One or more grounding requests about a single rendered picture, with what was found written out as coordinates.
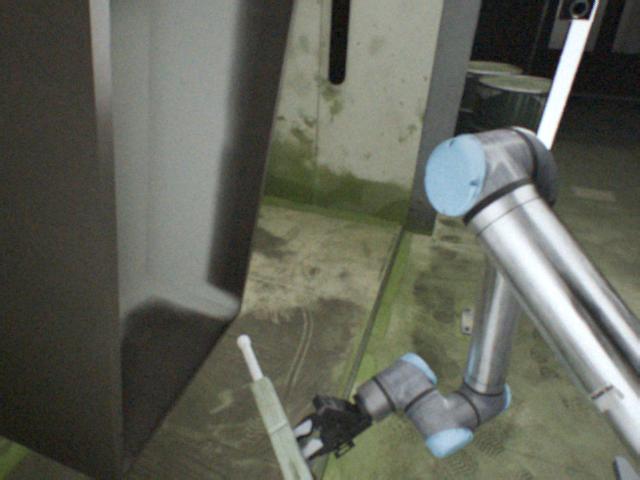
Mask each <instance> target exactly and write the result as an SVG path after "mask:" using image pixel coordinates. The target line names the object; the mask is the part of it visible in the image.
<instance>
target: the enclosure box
mask: <svg viewBox="0 0 640 480"><path fill-rule="evenodd" d="M298 1H299V0H0V435H1V436H3V437H5V438H8V440H10V441H12V442H14V443H16V444H18V445H21V446H23V447H25V448H27V449H29V450H31V451H34V452H37V453H39V454H41V455H43V456H45V457H47V458H49V459H52V460H54V461H56V462H58V463H60V464H62V465H65V466H68V467H70V469H72V470H74V471H76V472H78V473H81V474H83V475H85V476H87V477H89V478H91V479H94V480H124V478H125V477H126V476H127V474H129V473H130V470H131V469H132V467H133V466H134V464H135V463H136V462H137V460H138V459H139V457H140V456H141V454H142V453H143V452H144V450H145V449H146V447H147V445H148V443H149V442H150V441H151V439H152V438H153V437H154V436H155V435H156V433H157V432H158V431H159V429H160V428H161V426H162V425H163V423H164V422H165V419H166V418H167V417H168V415H169V414H170V412H171V411H172V409H173V408H174V407H175V405H176V404H177V402H178V401H180V399H181V398H182V397H183V395H184V394H185V391H186V390H187V388H188V387H189V385H190V384H191V383H192V381H193V380H194V378H195V377H196V375H197V374H198V373H199V371H200V370H201V368H202V367H203V365H204V363H205V362H207V360H208V359H209V357H210V356H211V354H212V353H213V351H214V350H215V349H216V347H217V346H218V344H219V343H220V341H221V340H222V339H223V337H224V336H225V334H226V332H227V330H228V329H229V328H230V326H231V325H232V323H233V322H234V320H236V319H237V317H238V316H239V315H240V313H241V311H242V306H243V300H244V294H245V289H246V283H247V278H248V272H249V267H250V262H251V256H252V251H253V244H254V239H255V234H256V228H257V223H258V217H259V212H260V207H261V201H262V196H263V189H264V184H265V179H266V173H267V168H268V162H269V157H270V152H271V145H272V140H273V134H274V129H275V124H276V118H277V113H278V106H279V101H280V96H281V90H283V86H282V85H284V79H285V73H286V68H287V62H288V57H289V51H290V45H291V40H292V34H293V29H294V23H295V17H296V12H297V6H298Z"/></svg>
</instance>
